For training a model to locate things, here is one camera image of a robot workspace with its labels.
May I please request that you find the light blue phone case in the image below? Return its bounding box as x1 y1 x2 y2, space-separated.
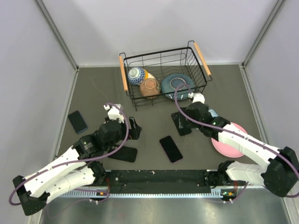
208 109 219 118

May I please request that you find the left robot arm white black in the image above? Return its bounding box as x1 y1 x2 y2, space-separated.
13 117 142 216

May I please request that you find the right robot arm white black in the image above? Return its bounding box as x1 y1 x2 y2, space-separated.
185 102 299 197

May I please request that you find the black phone case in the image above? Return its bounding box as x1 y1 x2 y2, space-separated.
109 146 138 163

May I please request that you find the blue edged black phone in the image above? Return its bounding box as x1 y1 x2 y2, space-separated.
68 111 88 134

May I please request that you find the teal blue plate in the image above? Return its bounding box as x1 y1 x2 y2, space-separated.
161 73 195 100

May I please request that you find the brown ceramic bowl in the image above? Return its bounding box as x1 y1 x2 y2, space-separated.
140 78 161 99

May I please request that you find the pink plate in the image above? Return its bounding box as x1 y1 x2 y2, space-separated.
210 122 249 159

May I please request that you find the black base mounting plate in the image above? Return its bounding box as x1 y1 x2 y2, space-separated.
93 170 234 194

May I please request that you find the blue white patterned bowl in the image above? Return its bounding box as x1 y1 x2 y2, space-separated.
128 67 146 85

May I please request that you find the yellow bowl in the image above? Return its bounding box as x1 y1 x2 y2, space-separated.
144 69 155 79

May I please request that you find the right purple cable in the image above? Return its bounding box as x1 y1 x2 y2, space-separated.
174 84 299 205

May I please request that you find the purple cable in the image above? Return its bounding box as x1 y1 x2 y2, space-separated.
174 84 299 205
8 102 129 206

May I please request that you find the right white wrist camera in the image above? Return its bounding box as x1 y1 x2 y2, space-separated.
188 92 205 104

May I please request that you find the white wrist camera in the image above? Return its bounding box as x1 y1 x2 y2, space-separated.
103 104 125 123
188 92 205 104

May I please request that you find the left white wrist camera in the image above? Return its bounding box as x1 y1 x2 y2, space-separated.
103 104 125 123

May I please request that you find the black wire dish basket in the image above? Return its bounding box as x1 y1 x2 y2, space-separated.
119 41 212 108

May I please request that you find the slotted grey cable duct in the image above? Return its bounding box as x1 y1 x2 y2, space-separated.
60 189 236 199

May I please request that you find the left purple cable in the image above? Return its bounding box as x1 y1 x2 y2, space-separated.
8 102 129 206

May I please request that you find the right aluminium frame post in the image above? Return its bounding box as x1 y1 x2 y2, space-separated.
242 0 285 68

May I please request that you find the aluminium frame post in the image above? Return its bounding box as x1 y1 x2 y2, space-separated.
242 0 285 68
34 0 79 71

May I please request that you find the left aluminium frame post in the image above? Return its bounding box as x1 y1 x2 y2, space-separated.
34 0 79 71

